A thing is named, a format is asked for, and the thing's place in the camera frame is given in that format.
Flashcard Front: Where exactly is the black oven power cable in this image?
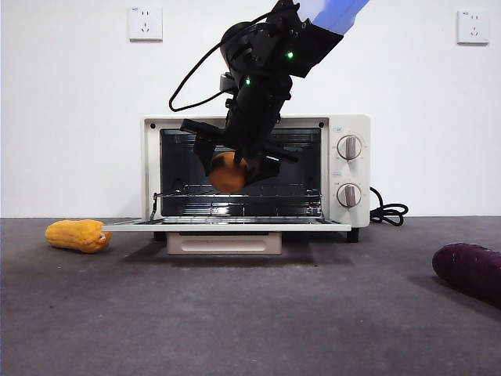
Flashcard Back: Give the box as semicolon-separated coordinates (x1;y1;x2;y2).
369;186;409;228

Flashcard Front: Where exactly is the metal wire oven rack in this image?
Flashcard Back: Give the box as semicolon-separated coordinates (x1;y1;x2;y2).
155;183;324;207

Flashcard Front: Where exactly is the oven door with beige handle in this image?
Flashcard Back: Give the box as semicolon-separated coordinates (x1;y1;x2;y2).
103;218;352;256

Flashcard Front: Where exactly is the yellow corn cob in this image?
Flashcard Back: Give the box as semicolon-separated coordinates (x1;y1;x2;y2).
44;219;112;255

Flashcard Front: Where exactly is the purple sweet potato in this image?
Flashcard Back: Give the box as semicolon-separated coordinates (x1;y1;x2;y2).
431;242;501;309

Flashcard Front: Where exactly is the white wall socket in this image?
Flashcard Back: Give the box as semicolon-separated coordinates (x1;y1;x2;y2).
456;10;490;46
128;5;164;43

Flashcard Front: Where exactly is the white toaster oven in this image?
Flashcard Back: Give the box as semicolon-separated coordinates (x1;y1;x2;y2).
140;114;371;244

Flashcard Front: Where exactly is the beige oven knob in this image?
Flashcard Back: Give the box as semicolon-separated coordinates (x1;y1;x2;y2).
336;183;363;209
336;135;364;161

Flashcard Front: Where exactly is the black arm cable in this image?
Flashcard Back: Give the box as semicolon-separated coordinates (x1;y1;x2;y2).
168;11;275;113

